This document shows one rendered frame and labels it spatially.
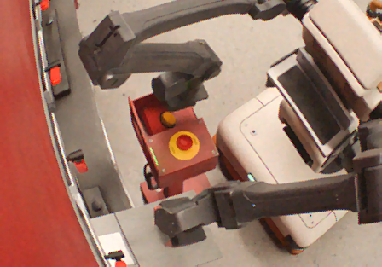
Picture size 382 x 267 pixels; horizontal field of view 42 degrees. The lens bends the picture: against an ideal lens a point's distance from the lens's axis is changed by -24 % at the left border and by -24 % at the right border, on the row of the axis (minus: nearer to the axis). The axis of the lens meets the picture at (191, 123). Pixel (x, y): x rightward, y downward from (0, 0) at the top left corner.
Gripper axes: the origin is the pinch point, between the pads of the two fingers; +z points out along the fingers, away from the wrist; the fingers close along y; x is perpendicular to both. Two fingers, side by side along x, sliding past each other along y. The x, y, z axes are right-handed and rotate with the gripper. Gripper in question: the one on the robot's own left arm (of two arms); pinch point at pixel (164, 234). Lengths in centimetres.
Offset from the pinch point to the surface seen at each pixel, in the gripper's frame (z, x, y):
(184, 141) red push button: 12.1, 23.7, -25.0
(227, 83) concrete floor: 65, 94, -68
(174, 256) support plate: 2.9, 1.7, 5.6
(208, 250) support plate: -0.8, 8.2, 6.7
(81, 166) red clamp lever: -9.0, -17.7, -14.0
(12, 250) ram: -74, -58, 16
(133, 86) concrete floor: 82, 64, -79
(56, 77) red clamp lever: -19.2, -23.1, -28.1
